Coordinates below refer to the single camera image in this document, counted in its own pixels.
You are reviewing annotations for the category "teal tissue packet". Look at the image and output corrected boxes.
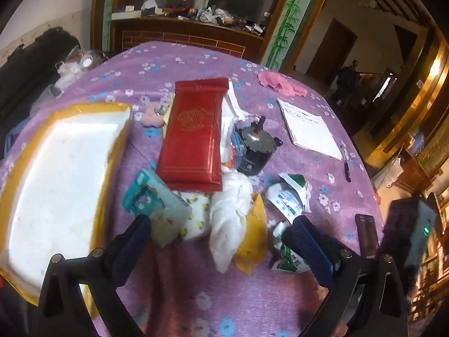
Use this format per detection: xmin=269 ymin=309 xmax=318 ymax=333
xmin=122 ymin=169 xmax=193 ymax=248

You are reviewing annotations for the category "black electric motor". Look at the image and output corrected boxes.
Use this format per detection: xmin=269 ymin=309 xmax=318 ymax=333
xmin=233 ymin=116 xmax=283 ymax=176

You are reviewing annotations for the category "yellow plush cloth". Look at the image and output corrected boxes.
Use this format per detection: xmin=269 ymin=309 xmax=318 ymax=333
xmin=162 ymin=104 xmax=173 ymax=137

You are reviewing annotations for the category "pink cloth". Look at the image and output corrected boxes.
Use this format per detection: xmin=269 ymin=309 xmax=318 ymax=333
xmin=258 ymin=71 xmax=308 ymax=97

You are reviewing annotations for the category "wooden cabinet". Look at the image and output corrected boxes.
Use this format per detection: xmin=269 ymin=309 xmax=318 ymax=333
xmin=90 ymin=0 xmax=337 ymax=74

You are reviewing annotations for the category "blue orange packet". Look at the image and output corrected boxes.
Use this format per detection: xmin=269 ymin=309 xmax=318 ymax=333
xmin=230 ymin=131 xmax=246 ymax=162

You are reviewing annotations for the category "black bag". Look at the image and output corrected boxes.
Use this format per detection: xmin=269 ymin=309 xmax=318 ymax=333
xmin=0 ymin=27 xmax=81 ymax=120

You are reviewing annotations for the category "white packet red print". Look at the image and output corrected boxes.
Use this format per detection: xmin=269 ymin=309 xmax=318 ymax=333
xmin=219 ymin=81 xmax=246 ymax=169

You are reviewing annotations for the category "shelf clutter pile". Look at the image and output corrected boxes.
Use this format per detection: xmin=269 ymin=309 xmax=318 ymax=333
xmin=140 ymin=0 xmax=267 ymax=32

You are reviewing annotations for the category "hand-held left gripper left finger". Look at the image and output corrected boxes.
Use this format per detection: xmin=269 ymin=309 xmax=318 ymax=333
xmin=37 ymin=214 xmax=153 ymax=337

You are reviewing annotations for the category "clear plastic bag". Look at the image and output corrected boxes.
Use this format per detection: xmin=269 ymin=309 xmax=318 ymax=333
xmin=54 ymin=50 xmax=106 ymax=95

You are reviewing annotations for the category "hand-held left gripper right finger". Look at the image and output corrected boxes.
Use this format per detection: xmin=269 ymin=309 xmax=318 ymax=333
xmin=282 ymin=215 xmax=409 ymax=337

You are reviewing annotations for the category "yellow packet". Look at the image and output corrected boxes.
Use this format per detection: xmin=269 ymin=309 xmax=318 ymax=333
xmin=233 ymin=193 xmax=269 ymax=275

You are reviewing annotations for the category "lemon print tissue pack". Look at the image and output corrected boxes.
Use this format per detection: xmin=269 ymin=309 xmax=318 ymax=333
xmin=172 ymin=190 xmax=214 ymax=241

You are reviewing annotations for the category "white flat box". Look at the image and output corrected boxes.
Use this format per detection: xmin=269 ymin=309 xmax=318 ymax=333
xmin=111 ymin=10 xmax=143 ymax=20

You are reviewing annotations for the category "white notepad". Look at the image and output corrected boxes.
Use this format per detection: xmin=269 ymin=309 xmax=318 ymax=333
xmin=277 ymin=98 xmax=344 ymax=160

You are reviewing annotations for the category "red padded pouch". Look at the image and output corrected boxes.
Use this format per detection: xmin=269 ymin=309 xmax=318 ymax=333
xmin=156 ymin=77 xmax=228 ymax=193

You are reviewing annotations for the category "white crumpled cloth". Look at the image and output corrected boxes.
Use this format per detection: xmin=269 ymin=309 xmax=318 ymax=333
xmin=210 ymin=172 xmax=253 ymax=274

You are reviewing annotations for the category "black electronic box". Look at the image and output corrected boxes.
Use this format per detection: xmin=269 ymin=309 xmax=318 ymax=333
xmin=381 ymin=197 xmax=439 ymax=288

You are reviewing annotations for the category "white packet blue green print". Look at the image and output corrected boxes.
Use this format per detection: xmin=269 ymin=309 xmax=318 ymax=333
xmin=265 ymin=173 xmax=313 ymax=225

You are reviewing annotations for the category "black pen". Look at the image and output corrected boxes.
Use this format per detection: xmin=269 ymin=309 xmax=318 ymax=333
xmin=340 ymin=140 xmax=352 ymax=183

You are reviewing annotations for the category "pink plush toy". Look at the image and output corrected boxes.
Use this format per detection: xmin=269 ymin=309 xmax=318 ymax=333
xmin=142 ymin=103 xmax=169 ymax=127

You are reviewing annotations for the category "yellow-edged white foam box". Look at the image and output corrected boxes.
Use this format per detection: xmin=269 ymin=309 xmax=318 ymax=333
xmin=0 ymin=102 xmax=133 ymax=306

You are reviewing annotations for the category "purple floral tablecloth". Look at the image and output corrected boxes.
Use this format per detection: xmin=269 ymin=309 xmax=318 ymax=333
xmin=0 ymin=40 xmax=386 ymax=337

